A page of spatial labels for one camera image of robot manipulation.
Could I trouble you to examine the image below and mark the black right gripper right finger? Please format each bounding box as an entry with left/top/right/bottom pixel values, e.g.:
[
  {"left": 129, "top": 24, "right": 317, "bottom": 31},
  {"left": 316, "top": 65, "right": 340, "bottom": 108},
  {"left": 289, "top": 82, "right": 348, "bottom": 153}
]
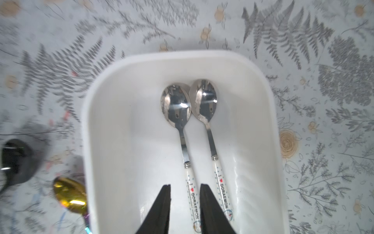
[{"left": 200, "top": 184, "right": 235, "bottom": 234}]

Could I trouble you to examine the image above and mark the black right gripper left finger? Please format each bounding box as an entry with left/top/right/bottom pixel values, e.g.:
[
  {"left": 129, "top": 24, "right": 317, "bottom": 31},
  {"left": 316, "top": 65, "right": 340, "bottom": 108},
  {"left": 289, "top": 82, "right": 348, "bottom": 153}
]
[{"left": 136, "top": 185, "right": 171, "bottom": 234}]

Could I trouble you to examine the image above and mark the gold spoon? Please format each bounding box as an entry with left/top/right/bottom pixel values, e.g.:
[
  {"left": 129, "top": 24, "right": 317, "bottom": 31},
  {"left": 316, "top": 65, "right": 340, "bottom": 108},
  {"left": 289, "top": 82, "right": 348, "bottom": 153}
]
[{"left": 53, "top": 176, "right": 92, "bottom": 234}]

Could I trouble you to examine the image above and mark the silver spoon white doraemon handle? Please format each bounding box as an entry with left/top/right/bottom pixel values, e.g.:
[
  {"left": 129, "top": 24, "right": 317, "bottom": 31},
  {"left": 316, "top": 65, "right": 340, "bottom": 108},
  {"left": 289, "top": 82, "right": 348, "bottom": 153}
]
[{"left": 189, "top": 79, "right": 234, "bottom": 222}]

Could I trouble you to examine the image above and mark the black long-handled spoon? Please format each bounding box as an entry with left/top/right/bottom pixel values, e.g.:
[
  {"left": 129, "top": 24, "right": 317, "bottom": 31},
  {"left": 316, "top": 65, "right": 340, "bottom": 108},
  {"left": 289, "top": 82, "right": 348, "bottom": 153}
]
[{"left": 1, "top": 138, "right": 36, "bottom": 194}]

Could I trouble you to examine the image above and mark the white plastic storage box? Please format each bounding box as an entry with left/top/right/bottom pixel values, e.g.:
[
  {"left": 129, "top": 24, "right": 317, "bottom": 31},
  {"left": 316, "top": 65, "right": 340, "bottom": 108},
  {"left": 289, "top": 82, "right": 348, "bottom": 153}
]
[{"left": 81, "top": 49, "right": 290, "bottom": 234}]

